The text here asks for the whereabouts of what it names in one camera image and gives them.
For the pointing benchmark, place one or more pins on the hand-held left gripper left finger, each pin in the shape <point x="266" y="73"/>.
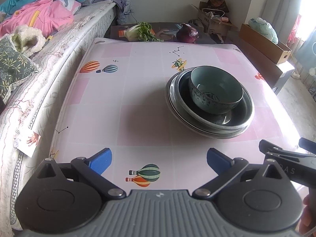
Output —
<point x="102" y="159"/>

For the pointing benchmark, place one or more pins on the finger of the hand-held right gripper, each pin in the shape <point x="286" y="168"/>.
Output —
<point x="267" y="148"/>
<point x="308" y="146"/>

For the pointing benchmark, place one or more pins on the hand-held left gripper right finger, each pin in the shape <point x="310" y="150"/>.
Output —
<point x="217" y="160"/>

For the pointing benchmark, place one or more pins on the steel bowl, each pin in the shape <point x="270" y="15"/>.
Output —
<point x="237" y="118"/>

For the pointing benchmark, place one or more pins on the teal ceramic bowl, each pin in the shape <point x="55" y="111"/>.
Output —
<point x="214" y="84"/>

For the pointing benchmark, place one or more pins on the large steel plate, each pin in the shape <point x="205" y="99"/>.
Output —
<point x="171" y="88"/>

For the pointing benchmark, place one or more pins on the person's right hand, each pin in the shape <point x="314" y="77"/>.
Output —
<point x="310" y="217"/>

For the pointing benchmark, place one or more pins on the pink balloon-print tablecloth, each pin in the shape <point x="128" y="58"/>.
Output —
<point x="123" y="91"/>

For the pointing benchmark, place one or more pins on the white paper card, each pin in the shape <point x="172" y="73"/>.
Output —
<point x="28" y="144"/>

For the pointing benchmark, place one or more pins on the large flat cardboard box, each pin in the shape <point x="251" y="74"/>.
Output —
<point x="269" y="71"/>

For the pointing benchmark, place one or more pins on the long open cardboard box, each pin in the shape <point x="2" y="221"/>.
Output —
<point x="266" y="49"/>

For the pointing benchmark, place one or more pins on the blue hanging cloth with circles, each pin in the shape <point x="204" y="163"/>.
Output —
<point x="306" y="47"/>

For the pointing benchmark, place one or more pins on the white quilted mattress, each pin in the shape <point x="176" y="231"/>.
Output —
<point x="61" y="61"/>

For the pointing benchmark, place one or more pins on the pale green plastic bag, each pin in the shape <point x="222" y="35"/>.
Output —
<point x="264" y="29"/>

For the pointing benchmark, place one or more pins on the green floral pillow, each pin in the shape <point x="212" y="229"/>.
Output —
<point x="14" y="69"/>

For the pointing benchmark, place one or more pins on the purple cabbage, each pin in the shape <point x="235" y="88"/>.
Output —
<point x="187" y="33"/>

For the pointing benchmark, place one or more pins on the napa cabbage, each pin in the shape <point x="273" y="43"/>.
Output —
<point x="140" y="32"/>

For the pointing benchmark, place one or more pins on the open cardboard box with clutter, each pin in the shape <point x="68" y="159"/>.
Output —
<point x="214" y="23"/>

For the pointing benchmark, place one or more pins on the white fleece cloth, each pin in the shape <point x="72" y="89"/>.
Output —
<point x="27" y="39"/>

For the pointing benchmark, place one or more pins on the dark brown paper bag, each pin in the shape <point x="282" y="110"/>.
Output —
<point x="218" y="3"/>

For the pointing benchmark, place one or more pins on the lavender grey cloth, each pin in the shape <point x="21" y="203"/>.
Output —
<point x="116" y="2"/>

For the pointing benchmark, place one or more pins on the pink blanket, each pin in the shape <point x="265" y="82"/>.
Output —
<point x="37" y="14"/>

